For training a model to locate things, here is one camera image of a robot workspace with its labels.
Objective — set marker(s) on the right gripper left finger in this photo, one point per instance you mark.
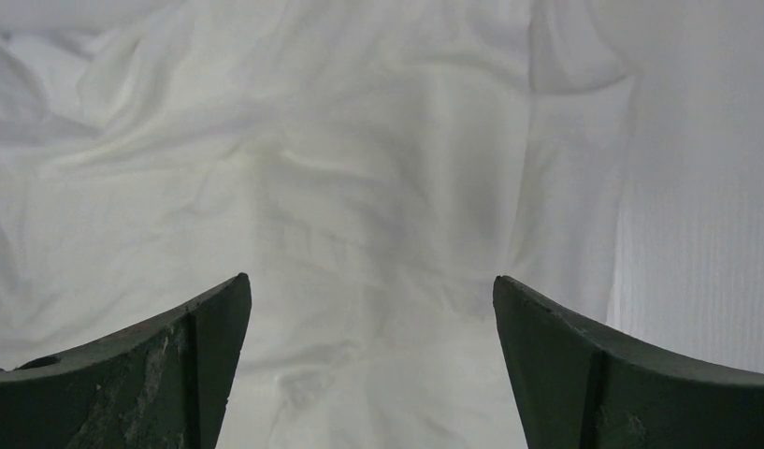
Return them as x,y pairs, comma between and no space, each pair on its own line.
161,383

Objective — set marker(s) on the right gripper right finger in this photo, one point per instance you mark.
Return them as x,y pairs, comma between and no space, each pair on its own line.
580,384

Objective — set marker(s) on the white t shirt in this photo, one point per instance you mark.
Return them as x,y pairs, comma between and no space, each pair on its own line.
371,165

